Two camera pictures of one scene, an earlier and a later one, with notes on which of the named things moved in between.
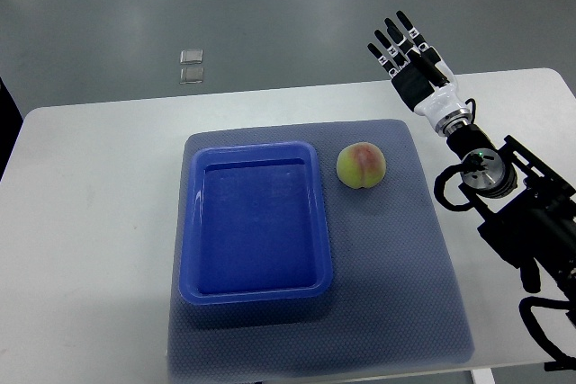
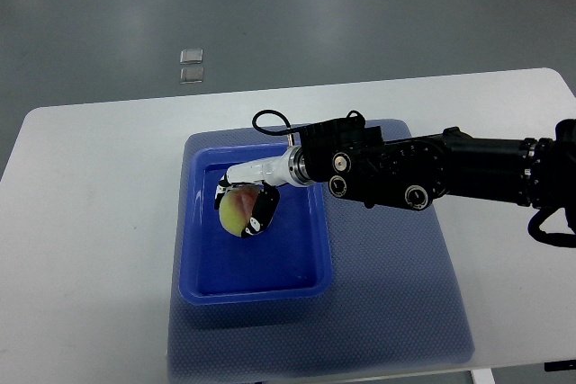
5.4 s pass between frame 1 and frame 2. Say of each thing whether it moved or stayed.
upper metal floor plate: stayed
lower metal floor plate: stayed
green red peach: moved
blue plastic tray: stayed
